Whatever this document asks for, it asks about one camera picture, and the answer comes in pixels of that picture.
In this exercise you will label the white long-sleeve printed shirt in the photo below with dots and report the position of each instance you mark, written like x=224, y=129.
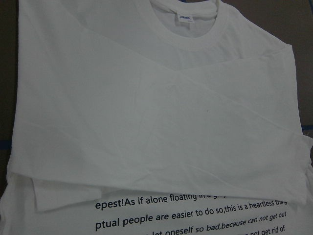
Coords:
x=154, y=117

